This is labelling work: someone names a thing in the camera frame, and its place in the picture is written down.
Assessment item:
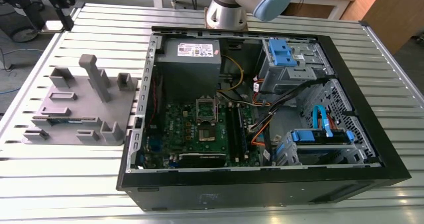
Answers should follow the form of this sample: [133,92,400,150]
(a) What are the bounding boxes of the blue plastic drive carrier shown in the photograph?
[275,55,297,67]
[269,39,292,56]

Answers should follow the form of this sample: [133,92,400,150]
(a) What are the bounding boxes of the green Dell motherboard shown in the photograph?
[141,102,264,169]

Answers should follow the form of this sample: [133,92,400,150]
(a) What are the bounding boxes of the black Nvidia graphics card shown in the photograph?
[177,151,228,169]

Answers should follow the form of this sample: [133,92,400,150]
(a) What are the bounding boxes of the yellow power wires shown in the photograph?
[217,55,245,92]

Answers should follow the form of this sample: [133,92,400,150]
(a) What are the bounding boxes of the grey plastic parts rack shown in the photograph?
[20,54,140,147]

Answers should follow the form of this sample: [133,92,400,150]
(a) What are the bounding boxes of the RAM stick with gold contacts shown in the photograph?
[45,119,84,126]

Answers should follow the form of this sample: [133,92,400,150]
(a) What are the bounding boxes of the black PC case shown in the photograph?
[115,26,412,212]

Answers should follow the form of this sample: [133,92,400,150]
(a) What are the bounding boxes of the CPU socket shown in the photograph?
[197,123,221,143]

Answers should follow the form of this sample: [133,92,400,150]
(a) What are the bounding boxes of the red black twisted wire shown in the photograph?
[147,75,164,125]

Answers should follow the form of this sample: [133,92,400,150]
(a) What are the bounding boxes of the blue plastic cage latch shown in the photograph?
[276,141,289,166]

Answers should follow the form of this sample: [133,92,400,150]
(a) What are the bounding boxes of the black white power cable bundle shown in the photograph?
[216,91,269,108]

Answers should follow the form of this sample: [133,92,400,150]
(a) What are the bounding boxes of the thick black cable bundle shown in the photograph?
[248,77,332,133]

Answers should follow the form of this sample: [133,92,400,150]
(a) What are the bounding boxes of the metal socket cover frame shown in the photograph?
[195,94,220,123]

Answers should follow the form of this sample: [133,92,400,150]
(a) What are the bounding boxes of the wooden cabinet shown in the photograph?
[360,0,424,57]

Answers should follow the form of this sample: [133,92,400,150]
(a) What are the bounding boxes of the blue floor cable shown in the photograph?
[0,86,21,95]

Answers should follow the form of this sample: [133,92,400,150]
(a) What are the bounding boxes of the black RAM slot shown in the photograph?
[233,104,245,160]
[225,104,236,160]
[229,104,240,160]

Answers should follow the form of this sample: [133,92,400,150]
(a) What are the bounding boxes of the silver optical drive cage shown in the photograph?
[257,37,335,93]

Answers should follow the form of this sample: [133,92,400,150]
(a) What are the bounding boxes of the large black mesh bin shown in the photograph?
[0,0,44,43]

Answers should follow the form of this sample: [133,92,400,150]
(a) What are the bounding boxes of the black disk in blue carrier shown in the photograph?
[289,129,355,146]

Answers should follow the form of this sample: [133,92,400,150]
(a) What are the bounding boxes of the silver disk bay cage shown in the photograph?
[271,128,380,166]

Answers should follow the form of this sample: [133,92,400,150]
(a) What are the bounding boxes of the grey power supply unit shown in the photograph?
[155,38,221,104]

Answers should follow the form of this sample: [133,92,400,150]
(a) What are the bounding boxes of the blue data wire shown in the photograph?
[312,104,333,138]

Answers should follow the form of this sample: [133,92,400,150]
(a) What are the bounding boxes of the orange wire bundle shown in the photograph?
[249,131,276,149]

